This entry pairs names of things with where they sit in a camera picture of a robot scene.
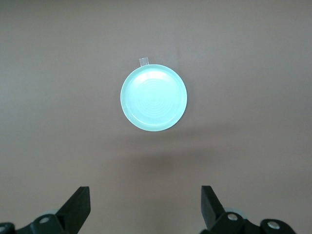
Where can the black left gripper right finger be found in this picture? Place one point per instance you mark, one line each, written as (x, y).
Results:
(212, 212)

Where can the clear tape piece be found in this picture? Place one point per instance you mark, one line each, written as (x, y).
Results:
(143, 61)

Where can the light green round plate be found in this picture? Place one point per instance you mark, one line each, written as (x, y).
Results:
(153, 97)

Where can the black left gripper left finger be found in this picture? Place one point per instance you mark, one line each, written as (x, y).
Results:
(75, 209)

